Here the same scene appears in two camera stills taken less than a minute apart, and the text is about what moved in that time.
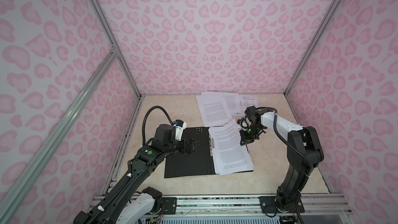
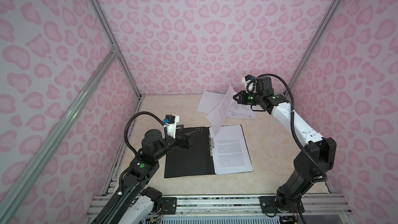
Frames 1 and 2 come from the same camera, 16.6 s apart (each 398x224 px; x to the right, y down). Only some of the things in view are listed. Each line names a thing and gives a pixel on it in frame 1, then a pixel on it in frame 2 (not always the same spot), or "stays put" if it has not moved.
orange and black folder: (198, 163) stays put
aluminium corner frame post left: (108, 28) stays put
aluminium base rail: (236, 206) stays put
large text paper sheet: (213, 109) to (230, 152)
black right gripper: (245, 139) to (243, 97)
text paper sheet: (232, 99) to (217, 117)
